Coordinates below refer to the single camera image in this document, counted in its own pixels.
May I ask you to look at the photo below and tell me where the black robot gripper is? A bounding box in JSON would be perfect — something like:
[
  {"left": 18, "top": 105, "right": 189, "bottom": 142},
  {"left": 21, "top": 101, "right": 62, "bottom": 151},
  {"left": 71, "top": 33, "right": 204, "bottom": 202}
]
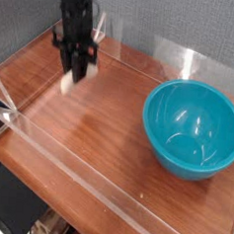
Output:
[{"left": 52, "top": 0, "right": 98, "bottom": 84}]

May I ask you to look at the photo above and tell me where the white toy mushroom brown cap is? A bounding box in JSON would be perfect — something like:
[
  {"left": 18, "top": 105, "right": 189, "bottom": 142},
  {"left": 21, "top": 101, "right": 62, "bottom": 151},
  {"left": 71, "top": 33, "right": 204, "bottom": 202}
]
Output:
[{"left": 60, "top": 63, "right": 99, "bottom": 96}]

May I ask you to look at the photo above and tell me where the blue plastic bowl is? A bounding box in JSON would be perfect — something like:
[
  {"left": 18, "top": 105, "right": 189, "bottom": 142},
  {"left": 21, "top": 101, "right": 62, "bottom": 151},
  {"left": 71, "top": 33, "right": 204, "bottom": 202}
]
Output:
[{"left": 142, "top": 79, "right": 234, "bottom": 181}]

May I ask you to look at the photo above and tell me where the wooden object below table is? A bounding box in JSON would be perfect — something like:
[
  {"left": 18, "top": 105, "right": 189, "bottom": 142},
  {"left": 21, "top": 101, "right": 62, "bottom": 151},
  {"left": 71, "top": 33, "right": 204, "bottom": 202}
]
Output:
[{"left": 27, "top": 208, "right": 70, "bottom": 234}]

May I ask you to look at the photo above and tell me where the clear acrylic barrier wall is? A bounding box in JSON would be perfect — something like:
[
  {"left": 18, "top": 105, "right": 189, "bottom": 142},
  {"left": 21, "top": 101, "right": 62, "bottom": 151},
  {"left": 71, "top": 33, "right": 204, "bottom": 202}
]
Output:
[{"left": 0, "top": 17, "right": 234, "bottom": 234}]

